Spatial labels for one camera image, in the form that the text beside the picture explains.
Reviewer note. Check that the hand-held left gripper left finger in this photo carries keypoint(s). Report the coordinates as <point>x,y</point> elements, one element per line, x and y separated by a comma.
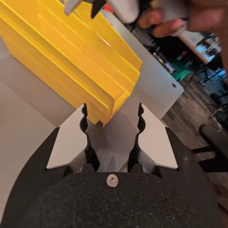
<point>67,146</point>

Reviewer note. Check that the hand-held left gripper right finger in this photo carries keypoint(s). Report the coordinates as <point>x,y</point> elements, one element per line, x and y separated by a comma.
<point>155,146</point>

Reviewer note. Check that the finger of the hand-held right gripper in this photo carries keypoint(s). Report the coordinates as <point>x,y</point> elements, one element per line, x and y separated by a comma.
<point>98,7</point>
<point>71,6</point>

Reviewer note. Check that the grey desk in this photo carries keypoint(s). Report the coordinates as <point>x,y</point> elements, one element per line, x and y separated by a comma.
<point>26,124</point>

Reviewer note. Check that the round metal desk screw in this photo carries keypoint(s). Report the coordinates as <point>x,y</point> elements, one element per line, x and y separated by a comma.
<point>174,85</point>

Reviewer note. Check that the small blue box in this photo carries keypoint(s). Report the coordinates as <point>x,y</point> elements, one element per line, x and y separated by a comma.
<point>169,65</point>

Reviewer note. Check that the green mat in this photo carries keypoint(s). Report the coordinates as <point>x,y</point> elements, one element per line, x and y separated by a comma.
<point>180,73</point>

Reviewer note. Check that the cluttered table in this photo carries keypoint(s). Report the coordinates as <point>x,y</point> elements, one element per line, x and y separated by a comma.
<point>199,41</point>

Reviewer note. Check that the person's brown trousers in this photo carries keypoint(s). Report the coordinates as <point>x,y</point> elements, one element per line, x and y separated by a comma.
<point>222,196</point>

